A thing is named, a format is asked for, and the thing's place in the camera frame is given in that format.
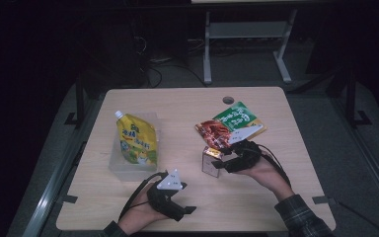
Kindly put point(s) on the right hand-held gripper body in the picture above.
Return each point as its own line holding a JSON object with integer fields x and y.
{"x": 246, "y": 158}

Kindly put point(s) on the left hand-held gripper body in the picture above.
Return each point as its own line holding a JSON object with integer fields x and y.
{"x": 164, "y": 199}

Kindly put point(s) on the small yellow red box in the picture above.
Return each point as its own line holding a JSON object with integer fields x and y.
{"x": 209, "y": 164}

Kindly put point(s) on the red-brown snack packet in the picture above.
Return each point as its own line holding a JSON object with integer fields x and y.
{"x": 212, "y": 131}

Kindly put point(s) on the green snack packet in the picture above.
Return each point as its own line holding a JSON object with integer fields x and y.
{"x": 237, "y": 115}

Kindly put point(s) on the clear plastic container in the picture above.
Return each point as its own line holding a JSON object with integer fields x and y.
{"x": 128, "y": 174}

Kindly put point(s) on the yellow spout pouch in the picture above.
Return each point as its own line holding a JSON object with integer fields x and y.
{"x": 138, "y": 138}

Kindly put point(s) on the person's left hand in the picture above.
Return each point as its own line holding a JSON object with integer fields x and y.
{"x": 139, "y": 215}

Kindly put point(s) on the person's right hand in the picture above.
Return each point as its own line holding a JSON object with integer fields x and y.
{"x": 271, "y": 179}

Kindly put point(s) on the black metal stand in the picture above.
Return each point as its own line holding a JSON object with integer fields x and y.
{"x": 351, "y": 98}
{"x": 79, "y": 98}

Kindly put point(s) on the white metal stand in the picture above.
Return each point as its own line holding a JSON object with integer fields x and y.
{"x": 243, "y": 29}

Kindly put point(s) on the aluminium floor rail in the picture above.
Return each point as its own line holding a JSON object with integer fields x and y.
{"x": 51, "y": 191}
{"x": 371, "y": 158}

